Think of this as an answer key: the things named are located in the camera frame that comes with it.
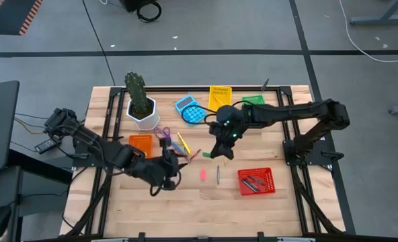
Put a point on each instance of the green eraser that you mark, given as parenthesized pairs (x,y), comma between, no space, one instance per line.
(206,154)

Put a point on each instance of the red crayon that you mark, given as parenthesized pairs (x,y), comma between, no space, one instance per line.
(195,154)

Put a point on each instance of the yellow crayon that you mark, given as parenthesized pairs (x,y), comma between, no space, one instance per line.
(184,144)

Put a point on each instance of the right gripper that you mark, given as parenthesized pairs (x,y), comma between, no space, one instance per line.
(227,127)

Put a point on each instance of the white plant pot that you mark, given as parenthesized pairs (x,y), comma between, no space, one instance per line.
(150,122)

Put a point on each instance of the black clamp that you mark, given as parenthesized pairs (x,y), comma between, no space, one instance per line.
(265,84)

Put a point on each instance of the green plastic bin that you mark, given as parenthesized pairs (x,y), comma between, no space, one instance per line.
(252,99)

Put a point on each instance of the yellow plastic bin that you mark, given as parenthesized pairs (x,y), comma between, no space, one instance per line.
(226,101)

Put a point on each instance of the dark grey crayon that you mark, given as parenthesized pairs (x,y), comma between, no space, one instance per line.
(257,181)

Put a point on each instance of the black box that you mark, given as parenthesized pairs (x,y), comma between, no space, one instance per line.
(131,4)

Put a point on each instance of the red plastic bin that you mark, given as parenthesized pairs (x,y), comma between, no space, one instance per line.
(268,188)

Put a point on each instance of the blue calculator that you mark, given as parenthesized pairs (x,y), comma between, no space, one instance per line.
(185,102)

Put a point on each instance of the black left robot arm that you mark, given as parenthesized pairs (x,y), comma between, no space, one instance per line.
(94,144)

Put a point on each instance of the black power adapter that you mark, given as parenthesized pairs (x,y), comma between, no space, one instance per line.
(44,146)

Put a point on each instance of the green cactus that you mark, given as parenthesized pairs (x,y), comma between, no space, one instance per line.
(136,90)

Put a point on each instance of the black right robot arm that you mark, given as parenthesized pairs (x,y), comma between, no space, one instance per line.
(293,112)

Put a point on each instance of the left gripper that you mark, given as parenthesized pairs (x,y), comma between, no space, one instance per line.
(155,169)

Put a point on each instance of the pink eraser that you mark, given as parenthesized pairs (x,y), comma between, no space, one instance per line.
(203,174)

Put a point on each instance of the orange plastic bin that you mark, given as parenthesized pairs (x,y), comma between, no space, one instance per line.
(142,142)

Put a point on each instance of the grey desk panel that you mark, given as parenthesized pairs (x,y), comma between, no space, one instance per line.
(0,127)

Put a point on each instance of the orange striped black mat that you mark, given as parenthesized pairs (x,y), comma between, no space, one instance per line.
(7,17)

